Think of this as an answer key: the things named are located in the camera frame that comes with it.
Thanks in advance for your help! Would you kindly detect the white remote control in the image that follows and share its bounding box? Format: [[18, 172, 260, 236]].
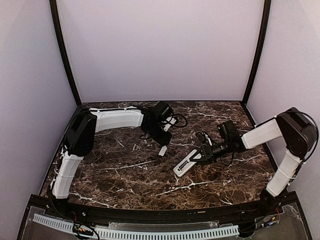
[[173, 149, 202, 177]]

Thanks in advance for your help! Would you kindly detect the white battery cover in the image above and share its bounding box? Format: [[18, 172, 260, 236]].
[[158, 145, 168, 157]]

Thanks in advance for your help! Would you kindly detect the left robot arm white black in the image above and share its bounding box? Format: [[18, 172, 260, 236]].
[[50, 102, 177, 200]]

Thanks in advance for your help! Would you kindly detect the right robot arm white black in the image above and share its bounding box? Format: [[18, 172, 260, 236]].
[[177, 107, 320, 198]]

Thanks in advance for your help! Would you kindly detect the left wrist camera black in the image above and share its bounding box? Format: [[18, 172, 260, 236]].
[[154, 101, 173, 121]]

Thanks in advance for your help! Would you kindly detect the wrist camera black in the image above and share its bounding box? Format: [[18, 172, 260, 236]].
[[217, 120, 239, 142], [154, 101, 173, 121]]

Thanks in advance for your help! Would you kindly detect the left camera black cable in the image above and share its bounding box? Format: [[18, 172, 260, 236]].
[[163, 113, 188, 130]]

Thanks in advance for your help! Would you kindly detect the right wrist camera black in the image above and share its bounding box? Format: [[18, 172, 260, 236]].
[[217, 120, 239, 142]]

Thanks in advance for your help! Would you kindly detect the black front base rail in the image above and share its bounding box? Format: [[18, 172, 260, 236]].
[[38, 198, 280, 226]]

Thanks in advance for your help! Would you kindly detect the left black frame post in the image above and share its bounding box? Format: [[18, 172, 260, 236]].
[[49, 0, 82, 106]]

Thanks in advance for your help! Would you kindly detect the black frame post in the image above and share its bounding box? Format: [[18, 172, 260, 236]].
[[241, 0, 272, 106], [49, 0, 82, 106]]

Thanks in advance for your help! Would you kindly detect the white slotted cable duct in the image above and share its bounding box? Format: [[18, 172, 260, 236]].
[[32, 213, 240, 240]]

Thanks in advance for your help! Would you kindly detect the right black frame post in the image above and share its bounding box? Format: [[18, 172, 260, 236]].
[[241, 0, 272, 106]]

